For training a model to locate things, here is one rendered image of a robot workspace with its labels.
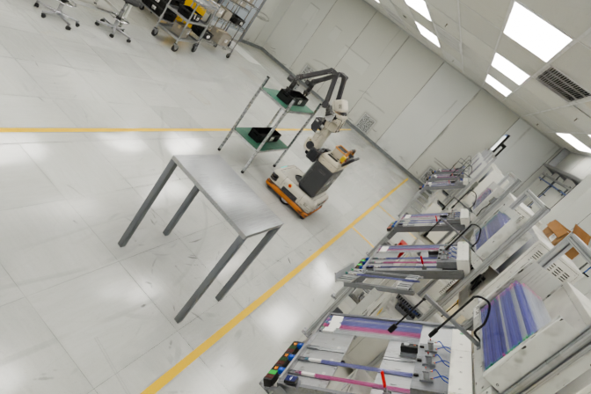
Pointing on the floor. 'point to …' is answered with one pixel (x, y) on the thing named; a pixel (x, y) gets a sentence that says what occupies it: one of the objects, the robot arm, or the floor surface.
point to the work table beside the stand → (249, 209)
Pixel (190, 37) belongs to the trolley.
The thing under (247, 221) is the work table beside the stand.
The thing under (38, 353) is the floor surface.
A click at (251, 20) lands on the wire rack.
